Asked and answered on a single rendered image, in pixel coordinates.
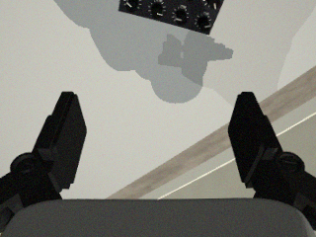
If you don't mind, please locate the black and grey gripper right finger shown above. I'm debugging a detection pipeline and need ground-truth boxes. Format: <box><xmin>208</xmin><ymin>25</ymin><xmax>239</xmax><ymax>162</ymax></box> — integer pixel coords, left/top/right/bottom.
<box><xmin>228</xmin><ymin>92</ymin><xmax>316</xmax><ymax>231</ymax></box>

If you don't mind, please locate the black knob box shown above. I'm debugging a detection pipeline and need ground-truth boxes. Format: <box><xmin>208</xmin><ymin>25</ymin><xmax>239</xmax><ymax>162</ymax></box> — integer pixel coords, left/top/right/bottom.
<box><xmin>118</xmin><ymin>0</ymin><xmax>224</xmax><ymax>35</ymax></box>

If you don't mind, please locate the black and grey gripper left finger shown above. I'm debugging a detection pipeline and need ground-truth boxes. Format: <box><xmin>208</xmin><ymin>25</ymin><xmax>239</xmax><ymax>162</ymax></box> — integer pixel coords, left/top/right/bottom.
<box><xmin>0</xmin><ymin>92</ymin><xmax>87</xmax><ymax>233</ymax></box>

